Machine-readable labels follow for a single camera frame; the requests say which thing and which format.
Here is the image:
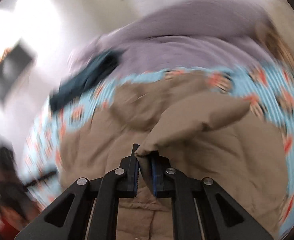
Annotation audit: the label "tan puffer jacket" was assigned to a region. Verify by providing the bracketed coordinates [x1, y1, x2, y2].
[60, 71, 288, 237]

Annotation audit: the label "folded dark blue jeans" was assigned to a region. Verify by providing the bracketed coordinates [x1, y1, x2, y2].
[49, 50, 123, 113]

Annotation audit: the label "monkey print striped blanket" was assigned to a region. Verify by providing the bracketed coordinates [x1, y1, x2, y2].
[18, 64, 294, 238]

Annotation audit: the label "purple duvet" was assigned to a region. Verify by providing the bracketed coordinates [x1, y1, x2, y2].
[69, 0, 272, 76]

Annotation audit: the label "brown knot cushion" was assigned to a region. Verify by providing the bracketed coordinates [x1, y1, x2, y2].
[255, 23, 294, 70]

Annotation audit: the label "wall mounted television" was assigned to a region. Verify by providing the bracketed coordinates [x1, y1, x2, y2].
[0, 40, 35, 106]

